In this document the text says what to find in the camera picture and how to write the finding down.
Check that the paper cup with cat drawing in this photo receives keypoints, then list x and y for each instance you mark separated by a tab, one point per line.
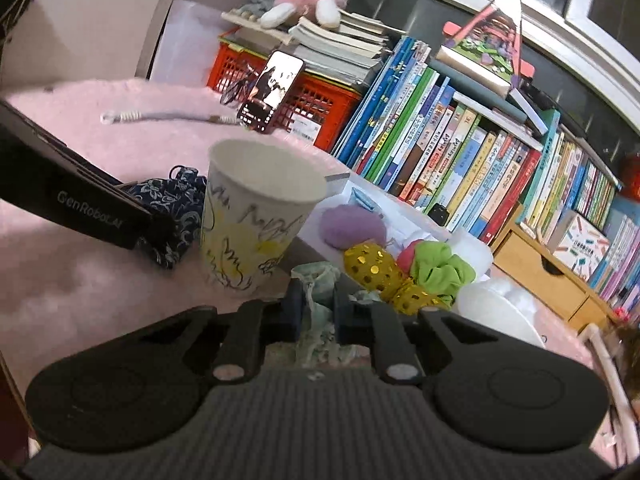
492	317

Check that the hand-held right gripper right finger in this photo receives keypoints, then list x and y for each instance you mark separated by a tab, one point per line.
347	320

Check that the green checked cloth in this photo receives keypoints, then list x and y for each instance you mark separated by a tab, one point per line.
320	285

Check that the red plastic basket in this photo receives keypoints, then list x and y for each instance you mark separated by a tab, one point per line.
310	105

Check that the blue folded paper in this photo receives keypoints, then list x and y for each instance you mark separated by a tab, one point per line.
364	199

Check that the white shallow tray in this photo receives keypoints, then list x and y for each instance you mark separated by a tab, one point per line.
400	220

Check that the eyeglasses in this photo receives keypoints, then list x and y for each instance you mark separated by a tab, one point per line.
240	87

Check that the paper cup with yellow scribbles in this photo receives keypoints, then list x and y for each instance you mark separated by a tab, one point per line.
250	230

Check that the yellow sequin scrunchie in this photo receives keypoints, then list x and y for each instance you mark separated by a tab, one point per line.
370	265

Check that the stack of grey flat books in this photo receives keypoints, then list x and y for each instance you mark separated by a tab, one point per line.
495	95

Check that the row of tall picture books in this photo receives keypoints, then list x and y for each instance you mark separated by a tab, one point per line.
425	150

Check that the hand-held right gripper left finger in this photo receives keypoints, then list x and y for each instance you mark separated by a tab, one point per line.
295	310

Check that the doll with brown hair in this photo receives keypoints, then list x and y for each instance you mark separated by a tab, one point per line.
627	342

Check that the translucent storage box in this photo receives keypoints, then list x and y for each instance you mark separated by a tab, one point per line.
190	40

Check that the coloured pencil box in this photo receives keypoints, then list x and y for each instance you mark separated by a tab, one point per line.
582	245

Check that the wooden drawer organizer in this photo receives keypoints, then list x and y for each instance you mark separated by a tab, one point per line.
540	270

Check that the small black device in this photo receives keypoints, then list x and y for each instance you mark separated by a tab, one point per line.
439	214

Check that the house-shaped pop-up book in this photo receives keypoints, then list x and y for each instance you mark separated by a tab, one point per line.
487	45

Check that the green scrunchie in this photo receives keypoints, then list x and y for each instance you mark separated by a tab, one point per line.
440	270

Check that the smartphone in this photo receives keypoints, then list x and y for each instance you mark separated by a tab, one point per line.
270	92

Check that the stack of worn books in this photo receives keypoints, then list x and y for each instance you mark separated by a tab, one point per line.
340	45

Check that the row of thin colourful books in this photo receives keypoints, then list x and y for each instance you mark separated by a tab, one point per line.
575	180

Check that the pink and white plush toy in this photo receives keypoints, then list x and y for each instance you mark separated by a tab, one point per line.
310	2

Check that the pink scrunchie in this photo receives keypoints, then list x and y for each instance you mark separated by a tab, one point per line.
407	257

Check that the blue patterned cloth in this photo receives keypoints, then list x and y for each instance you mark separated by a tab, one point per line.
175	200

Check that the purple fluffy pouf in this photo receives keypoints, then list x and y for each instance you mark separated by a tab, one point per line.
352	227

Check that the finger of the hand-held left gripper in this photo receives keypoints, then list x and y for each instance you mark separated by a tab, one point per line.
161	235

